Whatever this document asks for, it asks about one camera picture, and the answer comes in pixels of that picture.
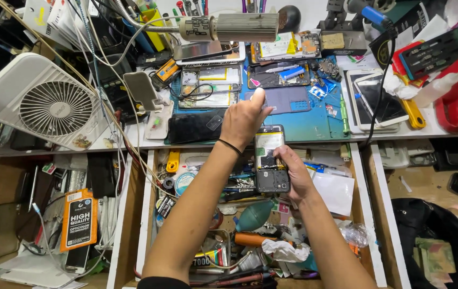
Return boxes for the person's right hand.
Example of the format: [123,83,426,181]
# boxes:
[273,145,322,208]

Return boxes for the person's left hand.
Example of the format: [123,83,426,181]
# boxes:
[220,88,274,152]

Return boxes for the smartphone without back cover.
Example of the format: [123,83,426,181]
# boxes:
[254,124,291,194]

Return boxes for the grey-purple phone back cover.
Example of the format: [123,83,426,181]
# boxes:
[245,86,312,115]

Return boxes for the opened phone with yellow battery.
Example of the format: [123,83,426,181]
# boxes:
[251,32,322,63]

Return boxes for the black wrist band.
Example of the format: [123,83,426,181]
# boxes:
[217,138,243,157]

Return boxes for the blue repair mat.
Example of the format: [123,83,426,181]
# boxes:
[165,55,351,144]

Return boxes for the silver smartphone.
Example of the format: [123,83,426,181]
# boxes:
[173,40,247,66]

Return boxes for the black smartphone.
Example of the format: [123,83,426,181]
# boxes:
[167,109,228,145]

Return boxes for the gooseneck lamp with ribbed head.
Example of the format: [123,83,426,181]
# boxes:
[114,0,280,43]

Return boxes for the black round object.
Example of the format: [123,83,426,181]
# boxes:
[277,5,302,34]

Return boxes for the green screwdriver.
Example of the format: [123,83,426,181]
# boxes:
[340,94,351,136]

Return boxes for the yellow and black tester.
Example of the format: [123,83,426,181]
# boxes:
[151,58,182,90]

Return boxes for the black soldering stand with sponge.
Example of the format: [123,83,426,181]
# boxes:
[318,0,368,57]

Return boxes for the yellow plastic opening tool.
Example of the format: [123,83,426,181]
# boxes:
[166,149,182,173]

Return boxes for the bunch of tools in holder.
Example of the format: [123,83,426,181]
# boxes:
[172,0,270,17]

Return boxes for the white phone stand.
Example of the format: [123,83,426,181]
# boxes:
[123,71,174,113]

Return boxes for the green rubber air blower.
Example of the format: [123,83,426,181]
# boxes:
[233,200,276,233]

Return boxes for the white smartphone with dark screen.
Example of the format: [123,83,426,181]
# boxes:
[353,72,410,129]

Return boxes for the white paper sheet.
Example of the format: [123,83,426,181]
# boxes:
[311,170,356,218]

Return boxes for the crumpled white tissue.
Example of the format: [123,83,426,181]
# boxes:
[261,238,312,264]

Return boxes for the clear plastic bag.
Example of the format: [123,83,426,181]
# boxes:
[339,222,371,249]

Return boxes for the glue tube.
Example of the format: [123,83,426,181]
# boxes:
[191,246,230,270]

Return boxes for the white squeeze bottle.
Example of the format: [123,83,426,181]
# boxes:
[413,70,458,108]

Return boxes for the black screwdriver bit case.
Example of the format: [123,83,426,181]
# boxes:
[399,28,458,81]

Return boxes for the black bag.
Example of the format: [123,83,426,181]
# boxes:
[391,197,458,289]

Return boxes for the black sleeve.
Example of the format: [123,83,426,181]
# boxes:
[137,276,192,289]

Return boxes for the white desk fan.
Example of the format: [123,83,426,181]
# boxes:
[0,52,109,151]

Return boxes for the stack of white packets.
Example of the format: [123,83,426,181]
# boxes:
[21,0,93,51]

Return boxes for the orange and black packet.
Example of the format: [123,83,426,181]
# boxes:
[60,188,98,253]

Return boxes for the folded banknotes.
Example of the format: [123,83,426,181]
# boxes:
[413,237,457,282]

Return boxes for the dark opened phone frame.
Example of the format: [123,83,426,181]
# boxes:
[248,62,312,89]

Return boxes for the opened phone with black cable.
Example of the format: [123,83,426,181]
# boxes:
[178,89,240,109]

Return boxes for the black power cable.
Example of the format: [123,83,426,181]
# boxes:
[358,20,399,150]

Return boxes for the blue-handled soldering iron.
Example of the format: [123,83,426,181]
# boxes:
[347,0,398,37]

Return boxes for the orange-handled tool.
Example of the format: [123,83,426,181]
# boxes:
[234,232,294,248]

